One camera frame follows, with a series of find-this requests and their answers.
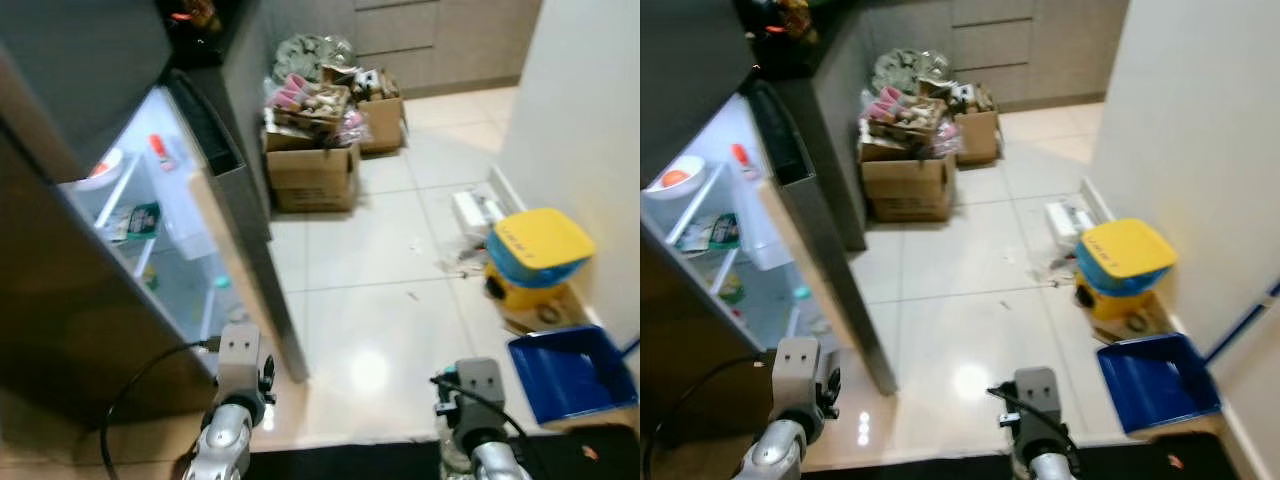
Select dark grey fridge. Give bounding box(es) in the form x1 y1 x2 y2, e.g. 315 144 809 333
640 0 816 476
0 0 251 433

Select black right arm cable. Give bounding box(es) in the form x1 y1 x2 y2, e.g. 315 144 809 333
432 375 541 480
988 385 1086 476

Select green food packet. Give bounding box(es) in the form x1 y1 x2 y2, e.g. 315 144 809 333
103 202 163 243
683 212 743 253

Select red cap white bottle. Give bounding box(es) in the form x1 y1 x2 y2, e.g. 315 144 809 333
728 142 758 183
148 132 179 173

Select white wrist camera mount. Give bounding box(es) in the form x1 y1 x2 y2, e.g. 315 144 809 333
774 336 824 403
217 323 264 398
455 358 508 436
1012 366 1063 446

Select silver patterned bag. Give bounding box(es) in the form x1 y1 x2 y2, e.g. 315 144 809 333
870 48 953 98
272 33 355 86

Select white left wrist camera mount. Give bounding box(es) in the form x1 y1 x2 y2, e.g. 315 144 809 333
217 323 264 398
774 336 824 403

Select small cardboard box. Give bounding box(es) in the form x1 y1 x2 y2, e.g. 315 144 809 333
950 105 1003 167
352 93 408 156

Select white bowl orange food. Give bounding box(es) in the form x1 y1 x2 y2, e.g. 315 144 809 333
73 148 126 193
645 155 707 201

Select large cardboard box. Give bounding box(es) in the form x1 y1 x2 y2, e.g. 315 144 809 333
860 153 957 224
264 143 362 214

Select blue plastic tray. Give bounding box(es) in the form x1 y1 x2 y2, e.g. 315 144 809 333
1095 332 1224 436
506 324 641 427

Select yellow lidded bin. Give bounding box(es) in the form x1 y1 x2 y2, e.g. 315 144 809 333
483 207 598 313
1073 217 1181 323

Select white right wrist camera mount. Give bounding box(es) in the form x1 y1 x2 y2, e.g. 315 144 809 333
1012 366 1063 446
455 358 508 436

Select pink plastic item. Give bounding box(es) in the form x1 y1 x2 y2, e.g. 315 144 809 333
268 72 311 113
862 85 906 123

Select flat cardboard piece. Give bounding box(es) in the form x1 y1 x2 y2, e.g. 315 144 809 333
498 283 593 338
1088 293 1179 348

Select cardboard tray of clutter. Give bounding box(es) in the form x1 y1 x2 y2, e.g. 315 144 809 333
262 82 353 151
860 92 951 161

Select grey kitchen cabinets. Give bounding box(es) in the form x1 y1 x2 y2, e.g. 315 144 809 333
865 0 1133 111
262 0 544 99

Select white power strip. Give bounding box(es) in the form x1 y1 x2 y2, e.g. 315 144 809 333
450 188 509 239
1043 198 1099 248

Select black doormat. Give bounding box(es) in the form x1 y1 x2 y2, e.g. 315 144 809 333
798 430 1243 480
243 424 641 480

